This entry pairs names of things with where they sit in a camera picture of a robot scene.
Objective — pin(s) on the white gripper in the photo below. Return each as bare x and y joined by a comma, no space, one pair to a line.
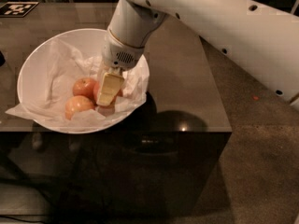
121,54

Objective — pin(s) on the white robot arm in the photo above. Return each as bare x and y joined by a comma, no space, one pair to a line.
260,39

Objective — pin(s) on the pale red apple front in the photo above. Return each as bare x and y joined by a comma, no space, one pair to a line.
77,104

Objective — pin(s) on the white bowl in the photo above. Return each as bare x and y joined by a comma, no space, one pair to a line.
71,44

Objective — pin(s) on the white crumpled paper liner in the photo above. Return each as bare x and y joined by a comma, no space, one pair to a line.
53,75

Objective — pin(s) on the dark glossy table cabinet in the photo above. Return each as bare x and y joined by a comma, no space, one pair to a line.
154,163

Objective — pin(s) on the small black object left edge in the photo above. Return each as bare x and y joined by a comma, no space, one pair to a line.
2,59

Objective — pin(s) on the black white fiducial marker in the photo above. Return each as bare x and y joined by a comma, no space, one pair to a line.
16,9

